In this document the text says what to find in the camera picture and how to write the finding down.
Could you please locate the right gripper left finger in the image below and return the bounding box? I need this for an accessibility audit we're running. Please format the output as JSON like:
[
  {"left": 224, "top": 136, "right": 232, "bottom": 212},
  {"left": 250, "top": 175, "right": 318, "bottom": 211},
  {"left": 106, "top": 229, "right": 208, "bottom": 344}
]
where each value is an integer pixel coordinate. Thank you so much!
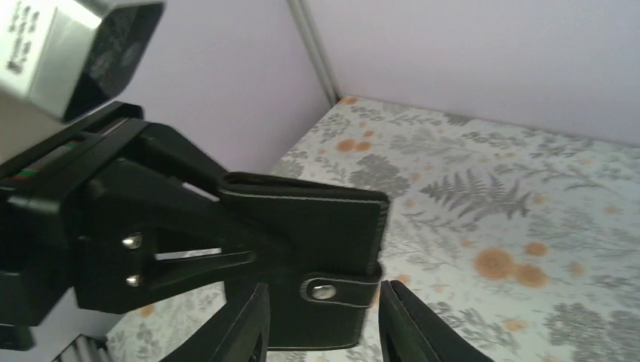
[{"left": 162, "top": 283, "right": 270, "bottom": 362}]

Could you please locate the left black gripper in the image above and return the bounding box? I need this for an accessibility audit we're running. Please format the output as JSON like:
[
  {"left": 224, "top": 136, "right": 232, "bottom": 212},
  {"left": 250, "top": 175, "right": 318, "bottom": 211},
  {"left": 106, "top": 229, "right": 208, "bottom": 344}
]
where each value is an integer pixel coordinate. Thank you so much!
[{"left": 1, "top": 102, "right": 290, "bottom": 336}]

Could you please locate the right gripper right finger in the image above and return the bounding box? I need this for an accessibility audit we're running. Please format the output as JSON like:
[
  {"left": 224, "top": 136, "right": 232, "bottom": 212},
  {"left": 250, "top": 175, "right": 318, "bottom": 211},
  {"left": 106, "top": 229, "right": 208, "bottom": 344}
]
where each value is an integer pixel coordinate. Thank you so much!
[{"left": 378, "top": 280, "right": 492, "bottom": 362}]

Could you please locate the black leather card holder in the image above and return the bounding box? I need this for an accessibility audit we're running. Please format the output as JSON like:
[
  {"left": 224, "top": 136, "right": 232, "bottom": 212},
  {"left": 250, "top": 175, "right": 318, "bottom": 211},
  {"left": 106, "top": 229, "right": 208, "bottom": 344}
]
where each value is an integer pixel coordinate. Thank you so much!
[{"left": 218, "top": 172, "right": 390, "bottom": 351}]

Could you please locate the floral patterned table mat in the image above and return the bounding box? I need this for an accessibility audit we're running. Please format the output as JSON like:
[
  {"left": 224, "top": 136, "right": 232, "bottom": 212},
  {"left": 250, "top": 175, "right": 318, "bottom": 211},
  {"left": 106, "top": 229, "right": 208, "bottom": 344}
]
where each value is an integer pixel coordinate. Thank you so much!
[{"left": 105, "top": 96, "right": 640, "bottom": 362}]

